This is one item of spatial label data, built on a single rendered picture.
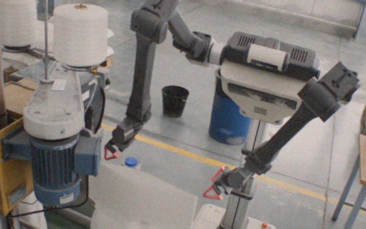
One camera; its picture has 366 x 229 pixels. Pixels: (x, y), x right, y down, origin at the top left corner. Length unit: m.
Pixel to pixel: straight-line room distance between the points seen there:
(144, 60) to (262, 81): 0.57
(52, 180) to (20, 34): 0.47
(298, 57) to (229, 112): 2.17
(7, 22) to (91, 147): 0.47
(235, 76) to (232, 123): 2.11
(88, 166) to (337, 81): 0.76
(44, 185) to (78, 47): 0.44
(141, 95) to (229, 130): 2.48
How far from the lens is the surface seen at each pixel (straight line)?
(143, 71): 1.27
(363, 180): 2.47
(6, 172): 1.34
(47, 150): 1.20
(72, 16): 1.15
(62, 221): 2.32
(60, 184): 1.28
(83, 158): 1.21
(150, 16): 1.16
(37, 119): 1.15
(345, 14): 9.28
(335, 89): 1.08
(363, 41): 8.95
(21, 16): 1.33
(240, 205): 2.17
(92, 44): 1.17
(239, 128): 3.77
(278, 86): 1.61
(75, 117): 1.15
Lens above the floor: 1.98
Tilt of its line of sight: 28 degrees down
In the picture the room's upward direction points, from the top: 8 degrees clockwise
